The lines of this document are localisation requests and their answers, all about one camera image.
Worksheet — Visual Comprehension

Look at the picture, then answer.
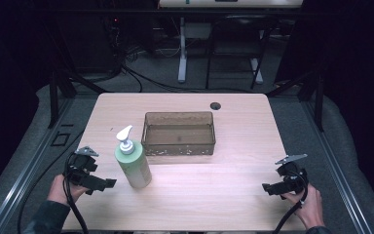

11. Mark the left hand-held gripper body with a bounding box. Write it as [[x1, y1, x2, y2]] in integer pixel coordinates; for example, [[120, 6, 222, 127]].
[[64, 145, 100, 192]]

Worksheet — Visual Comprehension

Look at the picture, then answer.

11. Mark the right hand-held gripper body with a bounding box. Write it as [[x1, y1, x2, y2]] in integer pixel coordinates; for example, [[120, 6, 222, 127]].
[[274, 153, 310, 197]]

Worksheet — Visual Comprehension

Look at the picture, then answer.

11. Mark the person's left hand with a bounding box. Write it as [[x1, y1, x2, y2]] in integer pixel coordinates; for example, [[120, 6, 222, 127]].
[[46, 174, 90, 207]]

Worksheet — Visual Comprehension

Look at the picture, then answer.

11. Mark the person's right hand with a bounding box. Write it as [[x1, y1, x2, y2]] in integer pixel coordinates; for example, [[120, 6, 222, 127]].
[[280, 182, 325, 230]]

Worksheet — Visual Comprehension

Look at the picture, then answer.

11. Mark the green pump soap bottle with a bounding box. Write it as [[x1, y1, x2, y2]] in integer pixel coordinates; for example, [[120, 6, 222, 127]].
[[114, 125, 153, 190]]

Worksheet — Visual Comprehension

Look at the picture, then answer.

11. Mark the black metal stand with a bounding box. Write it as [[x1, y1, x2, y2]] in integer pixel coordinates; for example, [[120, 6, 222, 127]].
[[44, 19, 111, 130], [265, 63, 326, 133]]

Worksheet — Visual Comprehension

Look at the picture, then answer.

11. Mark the clear brown plastic box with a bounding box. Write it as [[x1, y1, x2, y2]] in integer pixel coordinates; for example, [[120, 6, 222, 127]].
[[140, 110, 217, 157]]

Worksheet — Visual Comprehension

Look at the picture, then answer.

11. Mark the black chair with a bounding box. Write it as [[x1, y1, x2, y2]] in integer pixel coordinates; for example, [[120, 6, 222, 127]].
[[205, 14, 271, 91]]

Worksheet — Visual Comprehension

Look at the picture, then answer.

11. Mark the white desk with legs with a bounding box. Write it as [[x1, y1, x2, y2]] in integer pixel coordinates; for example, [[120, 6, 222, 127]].
[[157, 0, 305, 85]]

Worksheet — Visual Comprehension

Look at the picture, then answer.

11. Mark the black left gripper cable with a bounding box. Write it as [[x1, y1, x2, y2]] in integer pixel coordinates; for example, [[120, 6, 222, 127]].
[[61, 153, 90, 234]]

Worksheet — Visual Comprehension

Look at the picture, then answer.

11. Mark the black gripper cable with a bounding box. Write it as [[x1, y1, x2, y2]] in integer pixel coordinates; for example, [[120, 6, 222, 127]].
[[61, 153, 90, 234], [272, 170, 310, 234]]

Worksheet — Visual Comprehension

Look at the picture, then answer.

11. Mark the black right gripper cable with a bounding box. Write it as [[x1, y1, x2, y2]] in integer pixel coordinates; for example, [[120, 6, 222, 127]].
[[272, 170, 310, 234]]

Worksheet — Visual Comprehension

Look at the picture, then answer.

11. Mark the bundle of black floor cables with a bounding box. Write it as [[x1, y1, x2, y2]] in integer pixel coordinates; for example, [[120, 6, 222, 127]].
[[100, 16, 257, 96]]

